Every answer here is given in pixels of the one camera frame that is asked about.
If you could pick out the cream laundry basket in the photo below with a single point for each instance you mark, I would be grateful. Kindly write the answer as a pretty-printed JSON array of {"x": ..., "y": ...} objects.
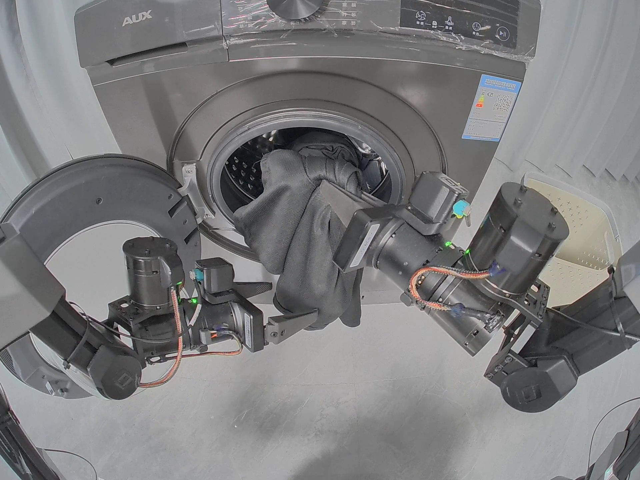
[{"x": 580, "y": 228}]

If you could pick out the grey washing machine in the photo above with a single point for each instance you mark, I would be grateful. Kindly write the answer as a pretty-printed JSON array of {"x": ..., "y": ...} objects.
[{"x": 310, "y": 83}]

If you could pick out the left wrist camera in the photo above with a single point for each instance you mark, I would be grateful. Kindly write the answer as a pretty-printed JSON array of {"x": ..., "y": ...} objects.
[{"x": 217, "y": 275}]

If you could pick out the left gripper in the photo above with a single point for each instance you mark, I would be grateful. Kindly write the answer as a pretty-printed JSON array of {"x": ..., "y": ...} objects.
[{"x": 231, "y": 324}]

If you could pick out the washing machine door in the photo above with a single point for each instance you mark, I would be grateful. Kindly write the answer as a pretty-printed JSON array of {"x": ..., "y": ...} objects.
[{"x": 95, "y": 193}]

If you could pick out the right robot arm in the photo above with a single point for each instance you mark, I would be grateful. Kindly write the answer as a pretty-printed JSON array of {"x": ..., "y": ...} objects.
[{"x": 520, "y": 238}]

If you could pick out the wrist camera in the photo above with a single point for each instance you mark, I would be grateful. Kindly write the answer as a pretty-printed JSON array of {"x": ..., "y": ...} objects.
[
  {"x": 217, "y": 275},
  {"x": 437, "y": 195}
]

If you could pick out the white curtain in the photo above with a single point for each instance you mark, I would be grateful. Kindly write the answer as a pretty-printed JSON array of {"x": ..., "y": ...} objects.
[
  {"x": 45, "y": 68},
  {"x": 585, "y": 78}
]

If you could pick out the dark grey garment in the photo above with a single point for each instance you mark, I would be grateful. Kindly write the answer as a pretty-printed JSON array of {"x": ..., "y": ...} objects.
[{"x": 290, "y": 228}]

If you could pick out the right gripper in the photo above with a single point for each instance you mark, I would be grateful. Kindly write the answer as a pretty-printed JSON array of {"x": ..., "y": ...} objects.
[{"x": 395, "y": 250}]

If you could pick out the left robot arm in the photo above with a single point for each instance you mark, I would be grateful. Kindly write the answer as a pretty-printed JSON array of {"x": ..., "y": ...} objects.
[{"x": 150, "y": 268}]

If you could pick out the heap of dark clothes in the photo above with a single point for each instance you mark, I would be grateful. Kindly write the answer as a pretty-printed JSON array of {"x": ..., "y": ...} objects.
[{"x": 345, "y": 150}]

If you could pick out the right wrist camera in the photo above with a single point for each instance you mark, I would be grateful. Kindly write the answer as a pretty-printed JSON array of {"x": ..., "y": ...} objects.
[{"x": 437, "y": 195}]

